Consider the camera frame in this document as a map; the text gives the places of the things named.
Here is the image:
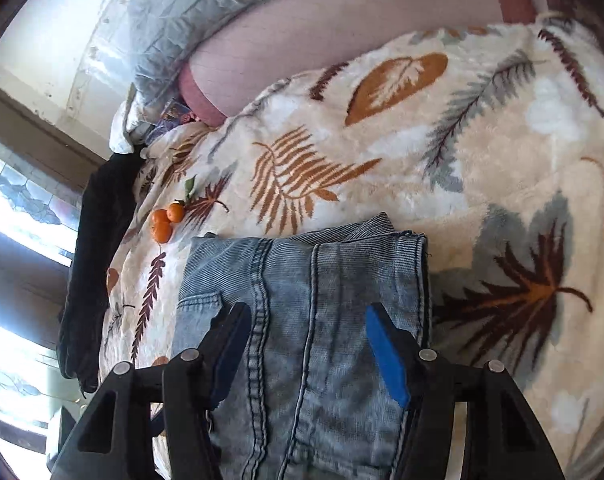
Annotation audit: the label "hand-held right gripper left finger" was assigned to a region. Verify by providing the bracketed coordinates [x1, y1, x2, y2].
[49, 302, 253, 480]

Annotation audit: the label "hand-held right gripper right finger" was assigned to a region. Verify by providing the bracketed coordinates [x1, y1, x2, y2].
[366, 302, 565, 480]

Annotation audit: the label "blue denim pants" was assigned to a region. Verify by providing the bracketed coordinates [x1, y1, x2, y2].
[152, 212, 433, 480]

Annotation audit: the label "orange tangerine with leaf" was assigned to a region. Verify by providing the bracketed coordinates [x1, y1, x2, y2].
[167, 176, 199, 224]

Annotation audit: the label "black jacket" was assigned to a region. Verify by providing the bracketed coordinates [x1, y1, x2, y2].
[56, 152, 150, 393]

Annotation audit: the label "leaf print fleece blanket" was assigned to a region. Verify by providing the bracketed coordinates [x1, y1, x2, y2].
[99, 15, 604, 480]

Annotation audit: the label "purple printed cloth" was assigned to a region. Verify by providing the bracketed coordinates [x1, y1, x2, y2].
[146, 100, 199, 147]

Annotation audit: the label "white patterned cloth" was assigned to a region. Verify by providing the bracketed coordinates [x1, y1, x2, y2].
[109, 85, 148, 154]

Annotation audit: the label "pink sofa backrest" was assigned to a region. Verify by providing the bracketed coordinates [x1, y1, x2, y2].
[179, 0, 583, 127]

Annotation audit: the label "grey quilted pillow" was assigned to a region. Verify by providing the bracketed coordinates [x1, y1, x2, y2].
[126, 0, 377, 106]

